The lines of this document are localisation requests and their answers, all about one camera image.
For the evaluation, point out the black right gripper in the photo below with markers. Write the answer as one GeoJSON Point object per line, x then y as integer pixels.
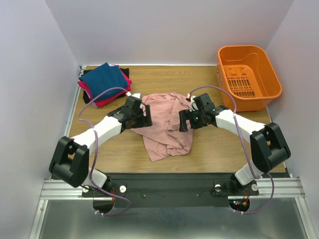
{"type": "Point", "coordinates": [184, 119]}

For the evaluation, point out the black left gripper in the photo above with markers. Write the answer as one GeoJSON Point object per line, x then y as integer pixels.
{"type": "Point", "coordinates": [147, 122]}

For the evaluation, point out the pink printed t-shirt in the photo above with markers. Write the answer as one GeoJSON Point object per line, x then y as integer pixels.
{"type": "Point", "coordinates": [163, 138]}

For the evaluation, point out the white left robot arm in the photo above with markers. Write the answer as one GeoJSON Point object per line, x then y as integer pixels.
{"type": "Point", "coordinates": [70, 161]}

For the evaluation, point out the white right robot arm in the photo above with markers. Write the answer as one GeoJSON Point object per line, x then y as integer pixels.
{"type": "Point", "coordinates": [264, 144]}

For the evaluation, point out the folded red t-shirt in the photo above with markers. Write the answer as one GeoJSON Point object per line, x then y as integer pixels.
{"type": "Point", "coordinates": [109, 98]}

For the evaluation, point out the folded blue t-shirt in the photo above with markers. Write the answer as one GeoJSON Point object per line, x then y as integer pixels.
{"type": "Point", "coordinates": [103, 78]}

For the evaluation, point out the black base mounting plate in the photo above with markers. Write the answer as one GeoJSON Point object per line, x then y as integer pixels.
{"type": "Point", "coordinates": [162, 190]}

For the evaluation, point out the orange plastic basket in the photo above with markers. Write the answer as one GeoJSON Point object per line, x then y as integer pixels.
{"type": "Point", "coordinates": [245, 72]}

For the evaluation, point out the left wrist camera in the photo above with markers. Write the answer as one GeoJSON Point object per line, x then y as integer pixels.
{"type": "Point", "coordinates": [132, 104]}

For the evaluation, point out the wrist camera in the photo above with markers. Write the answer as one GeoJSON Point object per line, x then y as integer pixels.
{"type": "Point", "coordinates": [201, 102]}
{"type": "Point", "coordinates": [132, 104]}

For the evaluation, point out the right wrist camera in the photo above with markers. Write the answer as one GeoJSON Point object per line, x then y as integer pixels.
{"type": "Point", "coordinates": [201, 102]}

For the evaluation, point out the aluminium front rail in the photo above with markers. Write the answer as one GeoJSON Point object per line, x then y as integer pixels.
{"type": "Point", "coordinates": [284, 188]}

